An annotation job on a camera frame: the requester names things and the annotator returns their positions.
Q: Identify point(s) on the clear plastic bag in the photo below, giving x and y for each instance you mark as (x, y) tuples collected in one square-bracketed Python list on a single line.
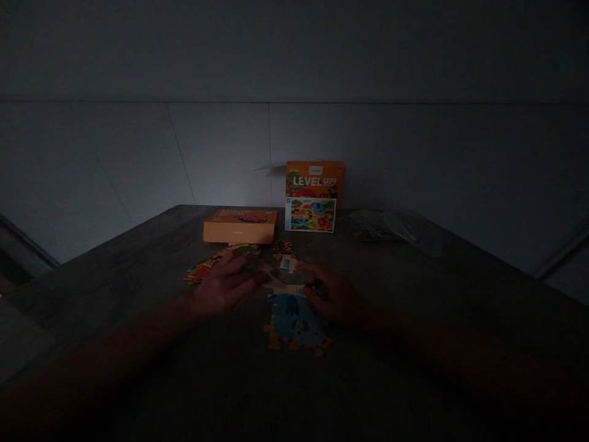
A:
[(398, 228)]

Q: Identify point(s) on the person's right fingers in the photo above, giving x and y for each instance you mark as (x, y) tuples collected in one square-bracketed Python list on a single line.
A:
[(318, 283)]

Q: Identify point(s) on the upright orange puzzle box lid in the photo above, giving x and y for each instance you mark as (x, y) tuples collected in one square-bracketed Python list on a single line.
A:
[(313, 197)]

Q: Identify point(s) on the pile of loose puzzle pieces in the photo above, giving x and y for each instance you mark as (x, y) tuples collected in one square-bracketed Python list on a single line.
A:
[(234, 262)]

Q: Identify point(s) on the grey puzzle piece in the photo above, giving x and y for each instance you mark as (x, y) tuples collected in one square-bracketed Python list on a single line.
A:
[(290, 275)]

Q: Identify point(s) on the person's left hand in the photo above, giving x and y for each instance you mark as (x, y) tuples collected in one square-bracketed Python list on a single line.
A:
[(221, 287)]

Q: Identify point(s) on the person's right hand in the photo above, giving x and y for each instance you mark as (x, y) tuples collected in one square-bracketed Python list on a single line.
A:
[(338, 297)]

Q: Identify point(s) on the flat orange puzzle box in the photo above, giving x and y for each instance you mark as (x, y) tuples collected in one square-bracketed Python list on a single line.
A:
[(240, 226)]

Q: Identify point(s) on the assembled blue elephant puzzle section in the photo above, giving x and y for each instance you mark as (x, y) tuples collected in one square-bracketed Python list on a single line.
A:
[(297, 324)]

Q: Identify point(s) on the person's left fingers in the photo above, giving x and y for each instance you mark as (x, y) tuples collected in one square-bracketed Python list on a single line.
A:
[(246, 267)]

